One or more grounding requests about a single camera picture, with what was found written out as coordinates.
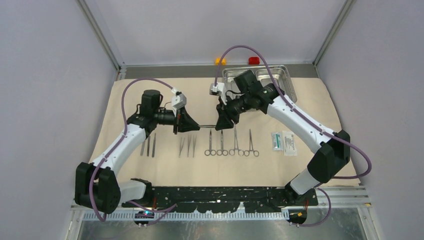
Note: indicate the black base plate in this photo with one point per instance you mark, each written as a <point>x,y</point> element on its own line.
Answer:
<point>254,199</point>

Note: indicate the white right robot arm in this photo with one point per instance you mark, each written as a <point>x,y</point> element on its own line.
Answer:
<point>330,149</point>

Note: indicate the curved steel scissors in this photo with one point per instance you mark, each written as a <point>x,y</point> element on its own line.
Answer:
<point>210,151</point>

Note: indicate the steel tweezers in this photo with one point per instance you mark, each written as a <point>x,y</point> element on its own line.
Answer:
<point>189,139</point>
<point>194,145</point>
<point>181,146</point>

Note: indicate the straight steel scissors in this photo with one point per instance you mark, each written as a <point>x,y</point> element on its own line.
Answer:
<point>222,151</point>

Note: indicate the steel mesh instrument tray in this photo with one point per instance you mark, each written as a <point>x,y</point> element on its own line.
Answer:
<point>279,72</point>

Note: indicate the steel scalpel handle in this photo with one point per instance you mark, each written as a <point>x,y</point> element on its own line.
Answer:
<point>148,146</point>
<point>153,146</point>
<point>142,149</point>

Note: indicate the steel hemostat clamp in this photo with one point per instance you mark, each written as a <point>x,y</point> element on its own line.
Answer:
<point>251,150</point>

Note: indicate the cream cloth wrap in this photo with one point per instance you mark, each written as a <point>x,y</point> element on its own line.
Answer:
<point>166,168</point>

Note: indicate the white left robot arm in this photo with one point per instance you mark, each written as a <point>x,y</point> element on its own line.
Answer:
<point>96,184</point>

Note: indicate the yellow block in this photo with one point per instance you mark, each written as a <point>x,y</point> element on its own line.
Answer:
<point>219,61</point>

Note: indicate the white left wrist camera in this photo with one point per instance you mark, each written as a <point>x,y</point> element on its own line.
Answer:
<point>178,101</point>

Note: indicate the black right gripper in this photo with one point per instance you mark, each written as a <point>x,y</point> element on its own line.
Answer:
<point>225,115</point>

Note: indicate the steel forceps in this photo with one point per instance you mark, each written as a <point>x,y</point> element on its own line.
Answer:
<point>207,126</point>

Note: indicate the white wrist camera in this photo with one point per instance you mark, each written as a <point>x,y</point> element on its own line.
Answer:
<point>178,101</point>
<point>219,89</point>

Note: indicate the green white sterile packet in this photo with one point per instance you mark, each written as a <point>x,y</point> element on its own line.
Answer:
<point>277,141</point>

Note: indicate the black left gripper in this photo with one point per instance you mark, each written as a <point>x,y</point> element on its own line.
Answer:
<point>182,120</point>

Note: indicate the red block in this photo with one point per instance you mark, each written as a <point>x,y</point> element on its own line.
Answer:
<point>254,60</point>

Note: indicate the long steel needle holder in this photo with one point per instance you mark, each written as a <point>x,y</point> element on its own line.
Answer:
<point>236,150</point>

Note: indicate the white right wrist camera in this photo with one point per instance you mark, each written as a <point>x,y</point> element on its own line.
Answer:
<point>219,89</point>

